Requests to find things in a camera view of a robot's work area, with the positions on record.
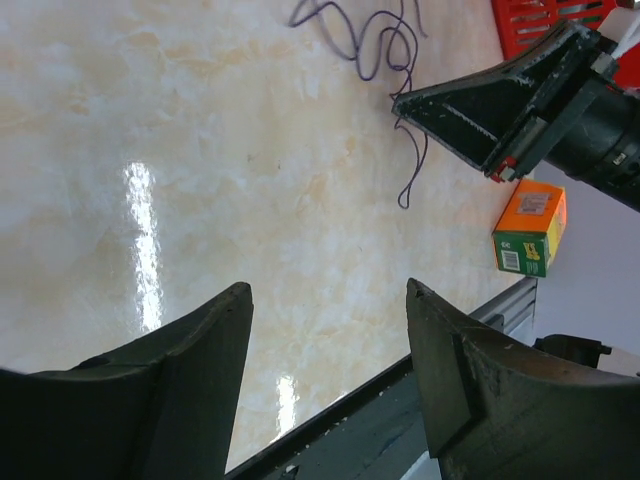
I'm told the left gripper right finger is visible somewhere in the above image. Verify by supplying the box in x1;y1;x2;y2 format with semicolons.
406;279;639;479

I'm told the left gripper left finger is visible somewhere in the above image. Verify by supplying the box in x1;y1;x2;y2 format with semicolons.
1;282;254;479

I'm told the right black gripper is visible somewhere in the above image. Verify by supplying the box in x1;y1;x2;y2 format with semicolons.
392;20;639;209

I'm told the red plastic basket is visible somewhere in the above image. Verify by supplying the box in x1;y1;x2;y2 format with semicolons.
492;1;639;66

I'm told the orange green box on table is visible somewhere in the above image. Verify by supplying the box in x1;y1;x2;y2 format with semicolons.
492;179;567;278

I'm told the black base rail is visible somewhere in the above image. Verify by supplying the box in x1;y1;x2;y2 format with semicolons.
231;278;537;479

